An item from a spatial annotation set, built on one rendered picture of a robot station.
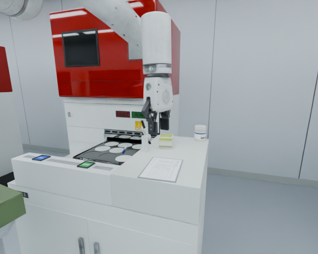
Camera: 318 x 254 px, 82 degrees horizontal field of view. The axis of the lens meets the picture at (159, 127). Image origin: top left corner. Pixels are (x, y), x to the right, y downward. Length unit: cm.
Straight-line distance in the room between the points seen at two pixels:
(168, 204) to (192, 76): 219
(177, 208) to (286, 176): 249
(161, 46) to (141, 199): 54
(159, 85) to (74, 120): 121
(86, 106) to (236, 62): 195
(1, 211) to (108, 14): 74
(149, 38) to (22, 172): 87
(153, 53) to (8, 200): 71
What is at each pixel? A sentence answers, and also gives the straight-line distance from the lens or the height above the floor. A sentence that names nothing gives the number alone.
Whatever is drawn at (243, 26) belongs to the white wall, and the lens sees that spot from 279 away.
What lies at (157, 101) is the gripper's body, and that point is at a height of 126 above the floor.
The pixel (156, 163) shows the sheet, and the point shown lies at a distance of 83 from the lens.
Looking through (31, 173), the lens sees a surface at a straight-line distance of 107.
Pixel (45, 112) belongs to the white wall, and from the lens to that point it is 417.
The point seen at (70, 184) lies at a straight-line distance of 92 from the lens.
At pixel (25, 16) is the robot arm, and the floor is 151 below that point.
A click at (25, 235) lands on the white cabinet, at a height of 53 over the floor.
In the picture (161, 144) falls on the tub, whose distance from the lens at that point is 101.
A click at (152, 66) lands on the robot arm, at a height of 135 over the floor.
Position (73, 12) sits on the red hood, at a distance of 158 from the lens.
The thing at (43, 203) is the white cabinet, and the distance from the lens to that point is 110.
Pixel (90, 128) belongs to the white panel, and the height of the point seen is 97.
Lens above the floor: 130
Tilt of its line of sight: 13 degrees down
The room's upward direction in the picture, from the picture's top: straight up
